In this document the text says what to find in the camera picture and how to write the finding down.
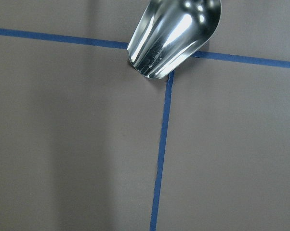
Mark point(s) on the metal scoop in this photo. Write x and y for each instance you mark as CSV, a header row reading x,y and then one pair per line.
x,y
169,32

